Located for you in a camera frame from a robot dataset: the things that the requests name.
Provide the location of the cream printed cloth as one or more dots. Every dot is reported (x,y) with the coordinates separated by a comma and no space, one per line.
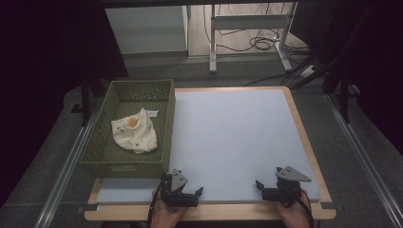
(139,134)

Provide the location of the green plastic basket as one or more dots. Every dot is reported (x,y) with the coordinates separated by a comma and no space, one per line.
(104,155)

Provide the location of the person's left hand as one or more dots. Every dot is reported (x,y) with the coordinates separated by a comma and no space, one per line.
(164,217)

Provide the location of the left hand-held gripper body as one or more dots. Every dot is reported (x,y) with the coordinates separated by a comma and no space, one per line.
(178,182)

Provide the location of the black stand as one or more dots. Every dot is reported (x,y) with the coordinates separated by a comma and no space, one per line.
(343,91)
(85,98)

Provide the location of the white power strip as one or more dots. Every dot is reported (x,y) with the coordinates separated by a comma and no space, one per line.
(307,71)

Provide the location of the dark curtain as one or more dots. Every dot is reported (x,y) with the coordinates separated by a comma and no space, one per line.
(41,79)
(380,63)

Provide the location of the metal floor rail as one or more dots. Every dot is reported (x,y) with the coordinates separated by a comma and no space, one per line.
(364,158)
(66,171)

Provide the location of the grey tape piece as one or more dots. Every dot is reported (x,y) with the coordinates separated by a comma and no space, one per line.
(328,205)

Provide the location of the grey cabinet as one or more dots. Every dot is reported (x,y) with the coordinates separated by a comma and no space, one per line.
(145,30)

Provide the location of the person's right hand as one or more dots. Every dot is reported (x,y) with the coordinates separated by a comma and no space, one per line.
(296,217)

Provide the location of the white metal desk frame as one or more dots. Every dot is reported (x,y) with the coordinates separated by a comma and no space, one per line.
(247,22)

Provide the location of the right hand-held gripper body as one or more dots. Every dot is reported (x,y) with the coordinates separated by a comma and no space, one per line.
(290,185)

